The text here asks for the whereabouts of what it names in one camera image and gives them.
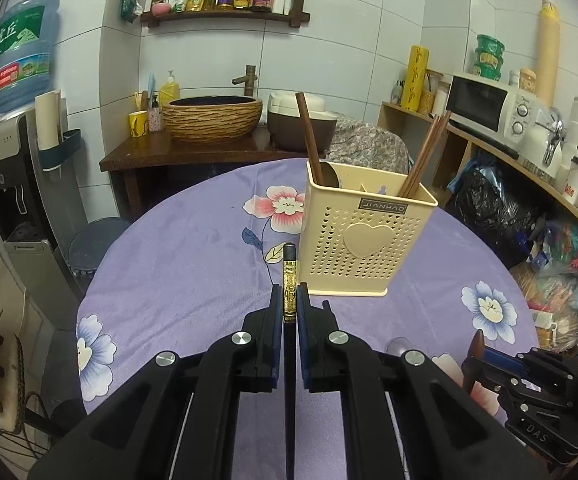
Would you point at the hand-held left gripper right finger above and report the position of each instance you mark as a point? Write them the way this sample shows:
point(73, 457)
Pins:
point(303, 325)

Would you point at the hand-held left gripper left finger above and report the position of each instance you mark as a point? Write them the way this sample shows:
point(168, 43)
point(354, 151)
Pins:
point(275, 325)

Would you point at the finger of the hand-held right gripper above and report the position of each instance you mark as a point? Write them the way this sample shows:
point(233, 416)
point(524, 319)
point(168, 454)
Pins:
point(479, 380)
point(501, 362)

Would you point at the black chopstick with gold print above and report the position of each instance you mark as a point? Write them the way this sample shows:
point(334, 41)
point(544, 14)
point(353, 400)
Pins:
point(289, 285)

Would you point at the cream perforated utensil holder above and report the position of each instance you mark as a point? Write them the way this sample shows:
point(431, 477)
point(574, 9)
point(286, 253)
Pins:
point(369, 240)

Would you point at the brown wooden chopstick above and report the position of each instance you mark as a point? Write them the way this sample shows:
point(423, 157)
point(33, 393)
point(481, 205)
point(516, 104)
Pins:
point(431, 147)
point(425, 152)
point(418, 155)

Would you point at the clear suction cup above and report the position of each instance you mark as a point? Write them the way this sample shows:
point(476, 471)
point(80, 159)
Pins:
point(399, 346)

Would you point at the clear bag of snack packets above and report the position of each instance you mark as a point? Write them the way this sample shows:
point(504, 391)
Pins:
point(559, 285)

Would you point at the purple floral tablecloth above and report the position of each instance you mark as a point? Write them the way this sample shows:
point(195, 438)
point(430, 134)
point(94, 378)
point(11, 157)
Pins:
point(194, 270)

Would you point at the black plastic bag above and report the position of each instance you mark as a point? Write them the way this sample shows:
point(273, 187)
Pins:
point(499, 210)

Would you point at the floral cover cloth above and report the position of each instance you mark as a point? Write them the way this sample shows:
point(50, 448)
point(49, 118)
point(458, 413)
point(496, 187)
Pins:
point(364, 140)

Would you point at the dark round stool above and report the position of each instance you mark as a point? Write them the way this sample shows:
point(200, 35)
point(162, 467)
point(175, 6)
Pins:
point(94, 246)

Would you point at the white brown rice cooker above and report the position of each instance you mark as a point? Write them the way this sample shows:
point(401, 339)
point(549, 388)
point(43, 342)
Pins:
point(289, 125)

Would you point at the dark wooden vanity counter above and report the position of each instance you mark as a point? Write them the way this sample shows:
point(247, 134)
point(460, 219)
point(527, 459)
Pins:
point(169, 152)

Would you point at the woven pattern basin bowl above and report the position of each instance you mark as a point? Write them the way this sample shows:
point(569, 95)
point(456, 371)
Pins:
point(211, 119)

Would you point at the white jug with chrome lid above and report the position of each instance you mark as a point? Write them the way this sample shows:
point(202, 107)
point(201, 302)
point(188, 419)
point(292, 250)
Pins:
point(536, 147)

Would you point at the light wooden shelf unit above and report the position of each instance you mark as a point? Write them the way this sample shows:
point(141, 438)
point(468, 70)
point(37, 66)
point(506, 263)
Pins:
point(394, 115)

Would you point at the small floral pump bottle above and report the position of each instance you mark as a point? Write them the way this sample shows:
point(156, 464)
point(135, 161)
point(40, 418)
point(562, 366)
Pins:
point(155, 119)

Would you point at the yellow cup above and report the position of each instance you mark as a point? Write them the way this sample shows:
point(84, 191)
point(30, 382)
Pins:
point(138, 123)

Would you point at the bamboo style faucet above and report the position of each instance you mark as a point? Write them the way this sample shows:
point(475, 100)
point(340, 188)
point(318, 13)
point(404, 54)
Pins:
point(247, 80)

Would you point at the small glass bottle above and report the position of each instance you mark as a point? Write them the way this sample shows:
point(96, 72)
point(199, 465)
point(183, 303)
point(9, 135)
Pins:
point(396, 94)

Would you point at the white microwave oven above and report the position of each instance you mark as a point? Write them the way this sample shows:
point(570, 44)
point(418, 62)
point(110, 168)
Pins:
point(489, 105)

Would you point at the yellow soap pump bottle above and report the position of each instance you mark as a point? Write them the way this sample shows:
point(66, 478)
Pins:
point(169, 89)

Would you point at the glass jar of grains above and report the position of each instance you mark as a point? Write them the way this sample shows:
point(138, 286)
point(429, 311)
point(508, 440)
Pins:
point(439, 96)

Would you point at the blue toothbrush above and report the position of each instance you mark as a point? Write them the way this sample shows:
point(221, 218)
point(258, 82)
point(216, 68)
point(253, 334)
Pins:
point(151, 85)

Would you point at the tall yellow box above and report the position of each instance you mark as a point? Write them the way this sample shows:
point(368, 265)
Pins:
point(415, 77)

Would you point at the teal cup holder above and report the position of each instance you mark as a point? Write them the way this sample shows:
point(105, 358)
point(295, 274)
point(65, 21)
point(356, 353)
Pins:
point(61, 149)

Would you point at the yellow jar with lid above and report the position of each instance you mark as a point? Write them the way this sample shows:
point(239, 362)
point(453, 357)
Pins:
point(527, 81)

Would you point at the water dispenser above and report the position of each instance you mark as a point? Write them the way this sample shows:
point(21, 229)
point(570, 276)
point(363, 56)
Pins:
point(14, 200)

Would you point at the white paper cup stack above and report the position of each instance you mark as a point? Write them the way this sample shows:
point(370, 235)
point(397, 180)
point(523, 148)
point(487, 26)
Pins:
point(49, 115)

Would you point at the tall beige paper cup stack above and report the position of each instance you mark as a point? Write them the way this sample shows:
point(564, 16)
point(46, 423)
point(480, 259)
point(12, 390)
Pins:
point(548, 50)

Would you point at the crumpled clear packet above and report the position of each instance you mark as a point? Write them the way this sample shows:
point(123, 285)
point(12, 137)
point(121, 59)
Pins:
point(179, 2)

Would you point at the pink round ornament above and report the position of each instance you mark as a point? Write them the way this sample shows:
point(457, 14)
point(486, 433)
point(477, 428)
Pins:
point(160, 8)

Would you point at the blue water jug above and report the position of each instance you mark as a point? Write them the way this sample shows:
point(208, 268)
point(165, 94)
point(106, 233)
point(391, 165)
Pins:
point(21, 55)

